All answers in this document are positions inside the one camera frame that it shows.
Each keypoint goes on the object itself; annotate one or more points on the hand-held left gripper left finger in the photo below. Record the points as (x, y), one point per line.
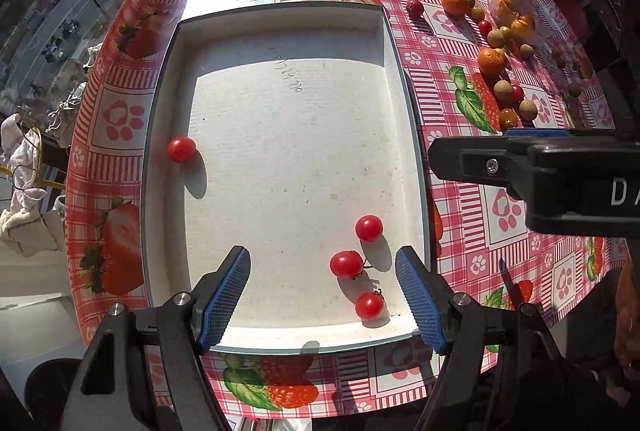
(225, 298)

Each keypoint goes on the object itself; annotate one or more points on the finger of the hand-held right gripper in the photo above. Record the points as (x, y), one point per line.
(470, 161)

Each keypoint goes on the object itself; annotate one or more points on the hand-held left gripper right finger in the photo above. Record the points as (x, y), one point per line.
(419, 301)

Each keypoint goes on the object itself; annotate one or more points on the red cherry tomato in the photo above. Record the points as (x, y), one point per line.
(346, 264)
(369, 228)
(414, 7)
(181, 149)
(485, 28)
(370, 305)
(517, 93)

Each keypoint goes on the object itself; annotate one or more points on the white foam tray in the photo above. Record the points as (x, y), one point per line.
(290, 136)

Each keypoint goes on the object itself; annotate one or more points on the person's right forearm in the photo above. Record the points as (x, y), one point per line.
(629, 316)

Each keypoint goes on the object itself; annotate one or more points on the red strawberry printed tablecloth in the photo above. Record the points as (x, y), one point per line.
(505, 211)

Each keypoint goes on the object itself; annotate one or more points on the orange tangerine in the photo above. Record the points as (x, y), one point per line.
(501, 4)
(523, 26)
(491, 61)
(454, 2)

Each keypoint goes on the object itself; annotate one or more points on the red round stool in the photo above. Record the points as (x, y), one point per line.
(570, 11)

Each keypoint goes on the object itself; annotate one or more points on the black round bin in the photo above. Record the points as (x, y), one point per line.
(52, 396)

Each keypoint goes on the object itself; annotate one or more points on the white fluffy cloth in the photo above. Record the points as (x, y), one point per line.
(27, 228)

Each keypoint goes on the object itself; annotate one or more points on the white cloth bundle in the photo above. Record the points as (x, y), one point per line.
(67, 111)

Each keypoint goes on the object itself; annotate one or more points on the pink hanging cloth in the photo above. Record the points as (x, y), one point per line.
(17, 151)

